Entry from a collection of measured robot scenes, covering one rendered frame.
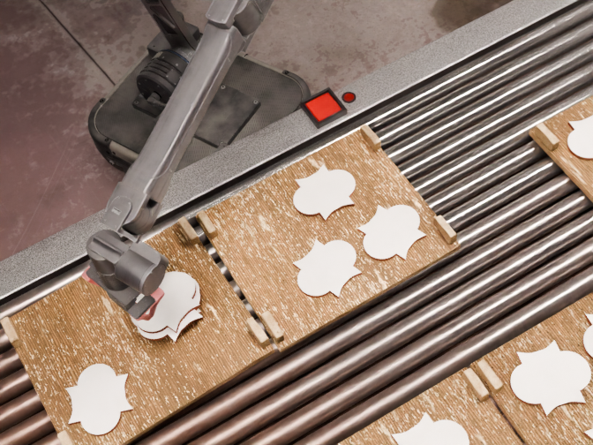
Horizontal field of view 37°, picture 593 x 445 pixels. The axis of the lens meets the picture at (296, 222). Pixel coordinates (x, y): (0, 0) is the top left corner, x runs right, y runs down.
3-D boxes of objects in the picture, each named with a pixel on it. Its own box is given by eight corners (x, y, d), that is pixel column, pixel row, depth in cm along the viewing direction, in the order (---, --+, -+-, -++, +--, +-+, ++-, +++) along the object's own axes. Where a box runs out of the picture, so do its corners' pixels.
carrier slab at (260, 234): (196, 219, 183) (194, 215, 181) (364, 130, 191) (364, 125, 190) (281, 353, 166) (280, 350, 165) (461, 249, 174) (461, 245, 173)
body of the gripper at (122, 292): (114, 252, 155) (103, 230, 149) (155, 283, 151) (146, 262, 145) (86, 278, 152) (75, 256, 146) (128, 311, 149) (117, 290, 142)
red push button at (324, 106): (304, 107, 196) (304, 103, 195) (328, 95, 198) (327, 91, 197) (319, 125, 194) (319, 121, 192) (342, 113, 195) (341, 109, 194)
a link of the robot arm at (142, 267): (139, 206, 149) (117, 192, 141) (194, 237, 145) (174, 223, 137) (102, 267, 148) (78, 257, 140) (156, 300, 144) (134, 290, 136)
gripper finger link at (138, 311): (144, 289, 160) (133, 263, 152) (173, 311, 157) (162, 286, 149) (117, 315, 157) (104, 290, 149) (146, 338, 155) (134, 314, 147)
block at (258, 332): (246, 325, 168) (243, 319, 165) (254, 320, 168) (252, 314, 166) (262, 350, 165) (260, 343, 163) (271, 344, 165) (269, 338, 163)
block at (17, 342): (3, 326, 172) (-2, 320, 169) (12, 320, 172) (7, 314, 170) (15, 350, 169) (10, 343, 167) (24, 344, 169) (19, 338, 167)
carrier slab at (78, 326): (3, 325, 174) (1, 321, 172) (185, 222, 183) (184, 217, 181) (78, 474, 157) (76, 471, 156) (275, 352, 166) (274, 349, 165)
